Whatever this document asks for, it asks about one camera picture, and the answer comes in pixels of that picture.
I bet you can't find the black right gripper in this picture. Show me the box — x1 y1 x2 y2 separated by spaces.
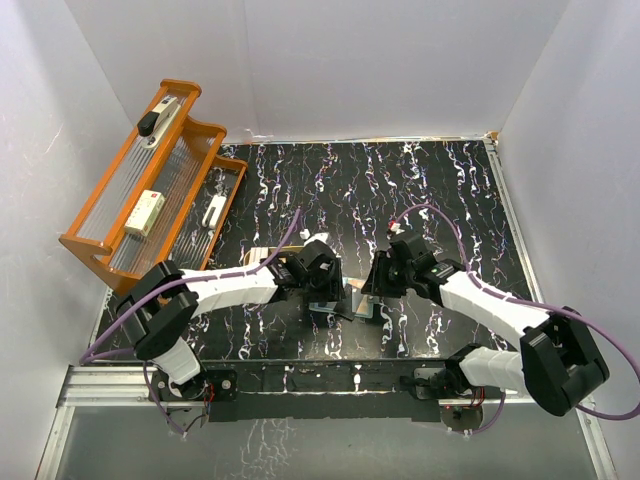
362 250 415 298

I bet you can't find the mint green card holder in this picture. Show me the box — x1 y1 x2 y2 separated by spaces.
309 277 379 321

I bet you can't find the tan oval wooden tray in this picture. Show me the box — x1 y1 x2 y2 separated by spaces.
242 245 302 266

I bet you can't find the orange wooden shelf rack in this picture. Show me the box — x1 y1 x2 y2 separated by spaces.
59 79 248 294

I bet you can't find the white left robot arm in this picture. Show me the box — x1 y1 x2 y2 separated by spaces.
117 239 345 400

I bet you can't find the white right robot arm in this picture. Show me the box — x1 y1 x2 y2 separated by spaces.
362 232 610 416

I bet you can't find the white card stack in tray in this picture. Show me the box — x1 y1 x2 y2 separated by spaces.
244 247 270 265

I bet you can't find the white small clip object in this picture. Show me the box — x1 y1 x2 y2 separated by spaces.
201 195 227 230

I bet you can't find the white small cardboard box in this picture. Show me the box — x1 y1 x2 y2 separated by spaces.
124 190 165 237

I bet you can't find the black and white stapler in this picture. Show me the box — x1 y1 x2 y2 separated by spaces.
137 95 181 150

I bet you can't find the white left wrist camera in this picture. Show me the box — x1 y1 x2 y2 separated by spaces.
300 229 329 245

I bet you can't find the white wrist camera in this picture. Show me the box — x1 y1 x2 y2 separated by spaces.
388 222 403 235
300 229 329 245

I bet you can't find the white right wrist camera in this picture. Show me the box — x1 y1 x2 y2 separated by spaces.
388 222 403 235

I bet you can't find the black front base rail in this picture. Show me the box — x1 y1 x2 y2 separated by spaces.
151 359 500 430

